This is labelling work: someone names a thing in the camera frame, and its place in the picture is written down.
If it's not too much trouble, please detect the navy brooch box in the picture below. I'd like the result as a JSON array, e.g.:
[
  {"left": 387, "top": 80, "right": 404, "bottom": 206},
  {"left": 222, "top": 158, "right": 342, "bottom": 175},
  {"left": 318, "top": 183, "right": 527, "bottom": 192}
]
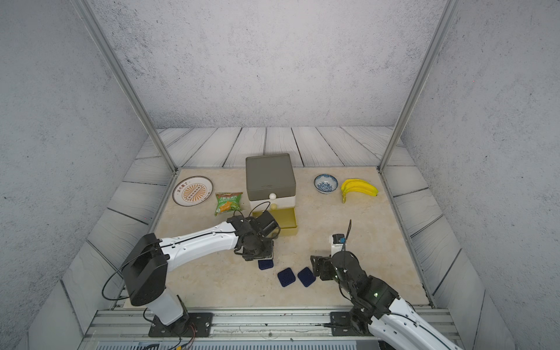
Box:
[
  {"left": 277, "top": 268, "right": 296, "bottom": 287},
  {"left": 297, "top": 267, "right": 316, "bottom": 287},
  {"left": 258, "top": 260, "right": 274, "bottom": 271}
]

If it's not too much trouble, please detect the three-tier drawer cabinet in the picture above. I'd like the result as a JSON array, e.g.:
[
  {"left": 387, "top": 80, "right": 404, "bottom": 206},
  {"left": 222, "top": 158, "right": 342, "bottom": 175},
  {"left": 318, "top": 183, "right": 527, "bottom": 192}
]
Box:
[{"left": 246, "top": 153, "right": 298, "bottom": 236}]

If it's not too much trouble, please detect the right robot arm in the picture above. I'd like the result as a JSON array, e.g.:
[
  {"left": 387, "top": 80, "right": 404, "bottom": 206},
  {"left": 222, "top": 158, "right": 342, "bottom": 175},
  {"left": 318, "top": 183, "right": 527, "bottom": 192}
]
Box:
[{"left": 310, "top": 250, "right": 459, "bottom": 349}]

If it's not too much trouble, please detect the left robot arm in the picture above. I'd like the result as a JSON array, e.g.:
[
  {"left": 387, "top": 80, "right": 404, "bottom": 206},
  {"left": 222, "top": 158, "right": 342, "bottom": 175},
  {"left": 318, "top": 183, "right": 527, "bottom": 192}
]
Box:
[{"left": 121, "top": 211, "right": 281, "bottom": 337}]

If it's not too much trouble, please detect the green snack bag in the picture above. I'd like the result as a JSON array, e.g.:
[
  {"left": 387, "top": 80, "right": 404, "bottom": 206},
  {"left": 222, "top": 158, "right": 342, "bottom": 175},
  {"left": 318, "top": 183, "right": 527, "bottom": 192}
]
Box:
[{"left": 214, "top": 192, "right": 243, "bottom": 216}]

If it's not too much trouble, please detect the round patterned plate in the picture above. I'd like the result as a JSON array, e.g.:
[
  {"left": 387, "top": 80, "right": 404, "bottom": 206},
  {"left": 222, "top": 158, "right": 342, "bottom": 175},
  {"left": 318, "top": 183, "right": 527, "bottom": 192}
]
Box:
[{"left": 172, "top": 176, "right": 214, "bottom": 207}]

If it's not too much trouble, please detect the blue white porcelain bowl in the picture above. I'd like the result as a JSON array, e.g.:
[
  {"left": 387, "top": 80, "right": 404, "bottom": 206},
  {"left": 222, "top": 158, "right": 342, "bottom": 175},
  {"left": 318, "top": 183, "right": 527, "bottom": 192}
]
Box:
[{"left": 314, "top": 174, "right": 338, "bottom": 194}]

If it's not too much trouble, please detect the yellow banana bunch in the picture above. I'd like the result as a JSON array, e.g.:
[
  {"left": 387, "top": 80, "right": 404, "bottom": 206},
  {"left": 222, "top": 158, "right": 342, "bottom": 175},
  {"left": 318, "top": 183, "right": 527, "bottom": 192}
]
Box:
[{"left": 341, "top": 179, "right": 379, "bottom": 204}]

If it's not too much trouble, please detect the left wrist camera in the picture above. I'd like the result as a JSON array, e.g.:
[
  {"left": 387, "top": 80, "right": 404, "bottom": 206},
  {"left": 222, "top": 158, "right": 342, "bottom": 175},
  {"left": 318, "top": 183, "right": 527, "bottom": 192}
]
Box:
[{"left": 255, "top": 211, "right": 281, "bottom": 240}]

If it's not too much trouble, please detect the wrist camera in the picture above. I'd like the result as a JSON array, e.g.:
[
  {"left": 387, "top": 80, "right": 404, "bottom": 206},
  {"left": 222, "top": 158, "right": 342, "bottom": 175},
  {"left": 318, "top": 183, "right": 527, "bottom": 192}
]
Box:
[
  {"left": 330, "top": 233, "right": 347, "bottom": 257},
  {"left": 255, "top": 211, "right": 281, "bottom": 240}
]

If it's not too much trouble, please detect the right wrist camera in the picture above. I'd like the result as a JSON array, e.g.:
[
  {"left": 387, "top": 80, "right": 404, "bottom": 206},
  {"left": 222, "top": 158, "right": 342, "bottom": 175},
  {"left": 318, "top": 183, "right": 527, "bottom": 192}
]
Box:
[{"left": 330, "top": 233, "right": 347, "bottom": 257}]

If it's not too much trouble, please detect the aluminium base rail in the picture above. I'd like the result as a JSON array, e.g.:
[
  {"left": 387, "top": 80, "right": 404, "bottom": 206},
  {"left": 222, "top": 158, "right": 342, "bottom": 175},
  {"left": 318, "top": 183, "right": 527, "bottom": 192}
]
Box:
[{"left": 78, "top": 307, "right": 465, "bottom": 350}]

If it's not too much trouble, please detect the left frame post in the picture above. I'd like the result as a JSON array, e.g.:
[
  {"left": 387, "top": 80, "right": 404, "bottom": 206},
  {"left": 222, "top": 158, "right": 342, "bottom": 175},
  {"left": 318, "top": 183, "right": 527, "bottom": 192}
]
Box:
[{"left": 71, "top": 0, "right": 178, "bottom": 174}]

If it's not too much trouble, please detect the frame post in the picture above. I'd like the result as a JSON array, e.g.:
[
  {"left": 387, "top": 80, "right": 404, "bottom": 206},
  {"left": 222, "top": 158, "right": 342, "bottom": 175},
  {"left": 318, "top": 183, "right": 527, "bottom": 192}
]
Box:
[
  {"left": 378, "top": 0, "right": 459, "bottom": 174},
  {"left": 71, "top": 0, "right": 178, "bottom": 174}
]

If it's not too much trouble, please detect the right frame post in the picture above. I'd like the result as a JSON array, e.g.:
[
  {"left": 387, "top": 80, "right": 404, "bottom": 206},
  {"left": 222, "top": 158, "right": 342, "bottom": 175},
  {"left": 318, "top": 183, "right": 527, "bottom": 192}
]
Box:
[{"left": 378, "top": 0, "right": 459, "bottom": 174}]

